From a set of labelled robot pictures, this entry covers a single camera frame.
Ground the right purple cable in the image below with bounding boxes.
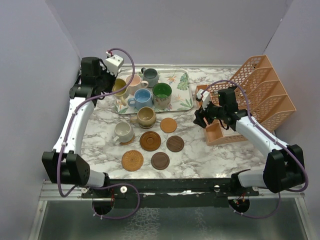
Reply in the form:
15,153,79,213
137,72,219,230
198,79,309,219

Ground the aluminium rail frame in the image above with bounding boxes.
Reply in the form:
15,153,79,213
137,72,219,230
27,65,313,240

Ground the dark walnut coaster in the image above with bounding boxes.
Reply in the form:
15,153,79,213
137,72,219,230
151,152,170,170
166,135,185,153

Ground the floral serving tray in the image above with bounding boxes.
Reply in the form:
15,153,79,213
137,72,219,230
113,69,194,115

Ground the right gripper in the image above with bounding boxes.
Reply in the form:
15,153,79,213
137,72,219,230
194,98,226,128

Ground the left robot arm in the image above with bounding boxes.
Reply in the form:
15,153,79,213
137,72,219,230
41,55,124,198

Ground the light blue mug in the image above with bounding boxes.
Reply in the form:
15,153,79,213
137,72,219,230
127,88,153,111

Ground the large brown wood coaster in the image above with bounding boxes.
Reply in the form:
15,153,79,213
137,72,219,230
139,131,161,152

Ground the white cream mug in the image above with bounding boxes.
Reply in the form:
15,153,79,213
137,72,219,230
113,121,135,144

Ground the tan brown mug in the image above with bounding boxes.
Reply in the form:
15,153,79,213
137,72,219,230
129,106,157,129

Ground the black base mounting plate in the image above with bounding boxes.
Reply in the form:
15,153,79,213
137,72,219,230
82,178,259,209

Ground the grey blue mug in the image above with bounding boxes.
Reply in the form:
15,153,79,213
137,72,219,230
141,67,159,88

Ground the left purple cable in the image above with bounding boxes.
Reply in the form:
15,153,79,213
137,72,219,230
56,47,141,220

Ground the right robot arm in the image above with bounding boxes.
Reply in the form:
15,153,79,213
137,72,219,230
193,88,309,196

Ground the dark walnut coaster front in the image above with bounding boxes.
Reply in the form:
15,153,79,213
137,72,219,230
151,152,170,170

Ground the orange plastic file organizer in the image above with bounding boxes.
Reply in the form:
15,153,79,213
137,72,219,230
195,55,296,146

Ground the green floral mug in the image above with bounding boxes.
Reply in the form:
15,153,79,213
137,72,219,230
152,82,172,110

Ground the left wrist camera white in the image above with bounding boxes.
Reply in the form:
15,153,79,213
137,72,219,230
103,54,124,77

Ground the yellow mug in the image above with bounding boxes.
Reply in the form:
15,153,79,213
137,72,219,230
111,78,131,107

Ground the woven rattan coaster front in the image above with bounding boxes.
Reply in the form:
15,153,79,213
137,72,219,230
121,150,144,172

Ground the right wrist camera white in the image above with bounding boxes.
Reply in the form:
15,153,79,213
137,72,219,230
196,89,211,110

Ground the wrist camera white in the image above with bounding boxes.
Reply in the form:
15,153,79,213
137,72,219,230
196,89,211,110
103,54,124,77

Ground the light wood coaster right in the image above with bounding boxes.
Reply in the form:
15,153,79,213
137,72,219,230
160,117,178,133

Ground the pink mug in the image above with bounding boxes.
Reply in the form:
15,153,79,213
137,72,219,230
127,74,149,95

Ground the purple cable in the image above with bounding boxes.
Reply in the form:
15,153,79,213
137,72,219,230
198,79,309,219
56,47,141,220

